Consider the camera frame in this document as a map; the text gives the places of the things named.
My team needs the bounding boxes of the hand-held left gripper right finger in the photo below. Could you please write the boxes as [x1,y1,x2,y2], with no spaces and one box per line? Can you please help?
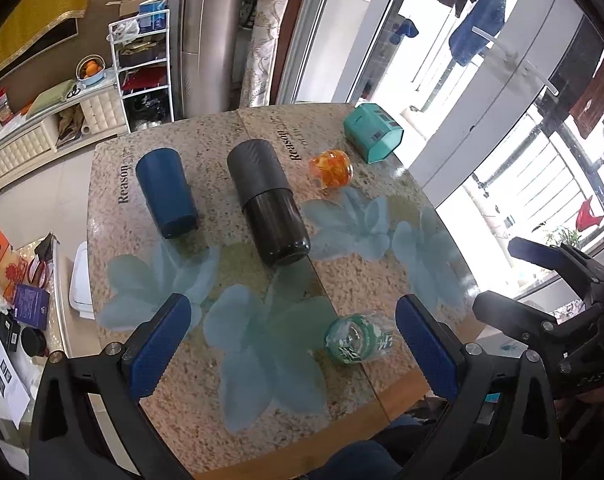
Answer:
[395,294,566,480]

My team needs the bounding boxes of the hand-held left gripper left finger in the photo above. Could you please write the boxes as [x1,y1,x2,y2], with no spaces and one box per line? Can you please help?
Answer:
[29,293,193,480]

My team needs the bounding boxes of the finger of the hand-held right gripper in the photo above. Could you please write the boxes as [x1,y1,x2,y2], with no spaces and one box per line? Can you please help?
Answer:
[507,236,595,306]
[472,291,568,361]

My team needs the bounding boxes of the green label plastic bottle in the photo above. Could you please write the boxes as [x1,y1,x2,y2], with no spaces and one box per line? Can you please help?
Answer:
[324,311,397,364]

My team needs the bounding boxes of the dark blue cup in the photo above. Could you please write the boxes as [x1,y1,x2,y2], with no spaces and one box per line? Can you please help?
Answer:
[135,147,200,239]

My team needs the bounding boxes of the black ribbed tumbler cup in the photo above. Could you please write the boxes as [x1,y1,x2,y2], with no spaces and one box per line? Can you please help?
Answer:
[226,140,311,267]

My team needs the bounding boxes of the orange glass cup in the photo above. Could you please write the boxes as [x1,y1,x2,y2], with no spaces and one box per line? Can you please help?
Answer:
[309,149,354,190]

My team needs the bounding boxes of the white tray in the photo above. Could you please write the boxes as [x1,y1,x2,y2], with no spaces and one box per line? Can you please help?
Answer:
[69,241,97,320]

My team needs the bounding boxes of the person's leg in jeans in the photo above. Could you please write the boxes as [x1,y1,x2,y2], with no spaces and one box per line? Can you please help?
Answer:
[327,414,435,480]

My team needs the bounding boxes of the black round container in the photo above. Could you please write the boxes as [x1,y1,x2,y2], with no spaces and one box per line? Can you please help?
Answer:
[20,328,48,359]

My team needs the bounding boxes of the purple box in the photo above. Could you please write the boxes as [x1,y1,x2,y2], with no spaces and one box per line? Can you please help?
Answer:
[12,283,51,331]

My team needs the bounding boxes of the small black box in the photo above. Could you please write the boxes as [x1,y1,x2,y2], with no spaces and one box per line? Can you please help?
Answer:
[0,312,22,352]

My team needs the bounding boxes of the white paper sheet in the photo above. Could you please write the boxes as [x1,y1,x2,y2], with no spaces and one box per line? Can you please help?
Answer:
[0,339,31,424]

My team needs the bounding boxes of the brown hanging cloth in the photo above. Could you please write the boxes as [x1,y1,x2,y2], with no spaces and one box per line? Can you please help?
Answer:
[569,54,604,139]

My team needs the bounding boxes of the teal hexagonal box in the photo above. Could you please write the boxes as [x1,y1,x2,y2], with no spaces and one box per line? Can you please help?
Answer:
[342,102,405,165]

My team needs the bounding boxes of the white tufted cabinet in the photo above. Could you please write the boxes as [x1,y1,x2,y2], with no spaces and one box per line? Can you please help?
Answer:
[0,67,129,196]

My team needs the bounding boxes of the small blue hanging garment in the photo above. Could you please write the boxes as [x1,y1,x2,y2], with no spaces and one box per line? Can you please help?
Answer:
[389,18,419,44]

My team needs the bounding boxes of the green cushion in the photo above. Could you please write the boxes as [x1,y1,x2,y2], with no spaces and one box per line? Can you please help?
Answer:
[25,78,81,120]

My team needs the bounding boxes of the white metal shelf rack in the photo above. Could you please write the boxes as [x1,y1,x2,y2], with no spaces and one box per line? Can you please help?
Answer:
[107,9,176,134]

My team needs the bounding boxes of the fruit basket with oranges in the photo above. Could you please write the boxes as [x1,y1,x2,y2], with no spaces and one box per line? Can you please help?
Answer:
[75,54,108,86]

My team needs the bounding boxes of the silver refrigerator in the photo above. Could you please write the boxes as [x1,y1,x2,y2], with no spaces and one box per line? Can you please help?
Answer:
[179,0,244,122]

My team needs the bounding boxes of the white plastic bag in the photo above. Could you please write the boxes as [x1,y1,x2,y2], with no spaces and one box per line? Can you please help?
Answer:
[110,17,141,42]

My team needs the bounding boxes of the patterned curtain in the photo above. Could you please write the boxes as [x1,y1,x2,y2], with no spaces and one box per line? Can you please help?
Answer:
[239,0,316,109]

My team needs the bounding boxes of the cardboard box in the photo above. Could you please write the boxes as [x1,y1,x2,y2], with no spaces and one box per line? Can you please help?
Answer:
[105,0,172,21]

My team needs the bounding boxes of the yellow cloth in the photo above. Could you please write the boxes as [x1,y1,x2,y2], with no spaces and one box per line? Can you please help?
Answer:
[0,0,89,79]

